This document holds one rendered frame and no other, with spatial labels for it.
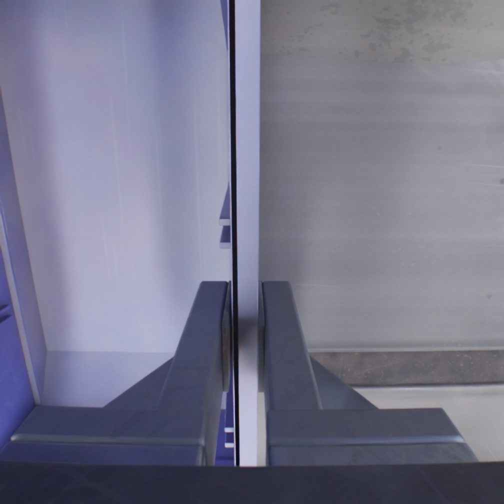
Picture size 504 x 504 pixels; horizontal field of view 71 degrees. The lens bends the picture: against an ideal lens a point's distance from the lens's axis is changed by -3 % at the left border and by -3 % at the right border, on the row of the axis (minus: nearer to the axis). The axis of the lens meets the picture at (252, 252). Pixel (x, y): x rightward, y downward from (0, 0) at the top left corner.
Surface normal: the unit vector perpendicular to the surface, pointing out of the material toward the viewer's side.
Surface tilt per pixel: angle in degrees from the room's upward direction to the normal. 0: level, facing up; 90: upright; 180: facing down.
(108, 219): 0
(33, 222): 0
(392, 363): 10
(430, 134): 0
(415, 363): 15
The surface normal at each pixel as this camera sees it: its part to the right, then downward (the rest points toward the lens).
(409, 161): 0.00, 0.29
